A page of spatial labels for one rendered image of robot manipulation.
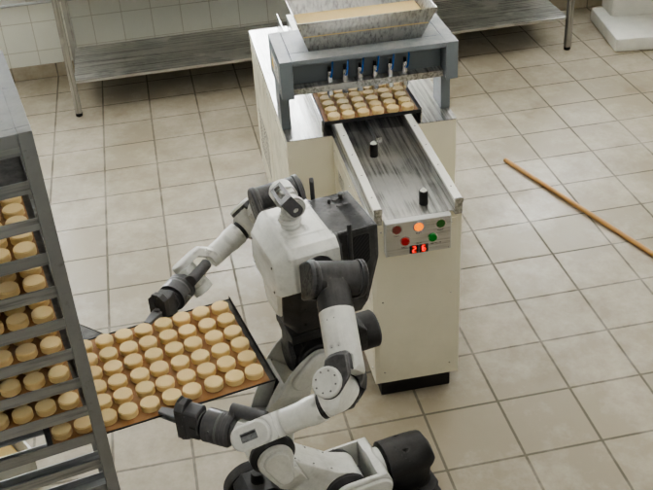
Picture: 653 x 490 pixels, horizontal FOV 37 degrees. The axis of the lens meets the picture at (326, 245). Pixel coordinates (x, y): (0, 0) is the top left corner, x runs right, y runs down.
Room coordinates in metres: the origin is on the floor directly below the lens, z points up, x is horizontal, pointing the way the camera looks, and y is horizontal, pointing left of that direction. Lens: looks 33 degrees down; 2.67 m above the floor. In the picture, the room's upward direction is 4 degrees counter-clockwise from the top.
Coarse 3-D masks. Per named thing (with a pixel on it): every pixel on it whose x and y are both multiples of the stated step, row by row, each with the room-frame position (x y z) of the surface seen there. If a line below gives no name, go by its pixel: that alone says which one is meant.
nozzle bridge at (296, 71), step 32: (288, 32) 3.87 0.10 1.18; (448, 32) 3.75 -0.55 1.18; (288, 64) 3.56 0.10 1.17; (320, 64) 3.66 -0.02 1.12; (352, 64) 3.68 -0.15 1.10; (384, 64) 3.70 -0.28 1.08; (416, 64) 3.72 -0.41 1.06; (448, 64) 3.66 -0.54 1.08; (288, 96) 3.56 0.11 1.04; (448, 96) 3.76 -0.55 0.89; (288, 128) 3.66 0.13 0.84
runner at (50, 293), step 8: (48, 288) 1.79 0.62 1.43; (16, 296) 1.77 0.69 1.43; (24, 296) 1.77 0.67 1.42; (32, 296) 1.78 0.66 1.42; (40, 296) 1.78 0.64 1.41; (48, 296) 1.79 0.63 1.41; (56, 296) 1.79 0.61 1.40; (0, 304) 1.75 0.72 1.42; (8, 304) 1.76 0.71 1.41; (16, 304) 1.76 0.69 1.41; (24, 304) 1.77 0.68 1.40; (0, 312) 1.75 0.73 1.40
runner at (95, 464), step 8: (88, 464) 1.78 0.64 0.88; (96, 464) 1.79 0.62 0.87; (56, 472) 1.76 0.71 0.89; (64, 472) 1.76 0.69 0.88; (72, 472) 1.77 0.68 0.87; (80, 472) 1.78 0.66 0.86; (32, 480) 1.74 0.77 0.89; (40, 480) 1.74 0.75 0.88; (48, 480) 1.75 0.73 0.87; (56, 480) 1.76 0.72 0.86; (8, 488) 1.72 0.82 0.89; (16, 488) 1.72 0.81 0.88; (24, 488) 1.73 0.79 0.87; (32, 488) 1.73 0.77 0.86
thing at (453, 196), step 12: (408, 120) 3.56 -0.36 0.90; (408, 132) 3.55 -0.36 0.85; (420, 132) 3.44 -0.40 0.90; (420, 144) 3.37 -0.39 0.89; (432, 156) 3.24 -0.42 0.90; (432, 168) 3.19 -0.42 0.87; (444, 168) 3.14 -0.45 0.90; (444, 180) 3.06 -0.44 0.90; (444, 192) 3.04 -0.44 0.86; (456, 192) 2.96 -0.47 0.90; (456, 204) 2.92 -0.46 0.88
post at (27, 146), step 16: (16, 128) 1.79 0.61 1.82; (32, 144) 1.78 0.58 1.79; (32, 160) 1.77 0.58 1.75; (32, 176) 1.77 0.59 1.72; (32, 192) 1.77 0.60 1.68; (48, 208) 1.78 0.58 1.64; (48, 224) 1.77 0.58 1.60; (48, 240) 1.77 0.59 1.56; (48, 256) 1.77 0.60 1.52; (64, 272) 1.78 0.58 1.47; (64, 288) 1.77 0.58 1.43; (64, 304) 1.77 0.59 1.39; (64, 320) 1.77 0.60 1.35; (80, 336) 1.78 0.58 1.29; (80, 352) 1.77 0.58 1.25; (80, 368) 1.77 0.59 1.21; (96, 400) 1.78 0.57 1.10; (96, 416) 1.77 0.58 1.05; (96, 432) 1.77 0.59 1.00; (112, 464) 1.78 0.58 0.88; (112, 480) 1.77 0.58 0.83
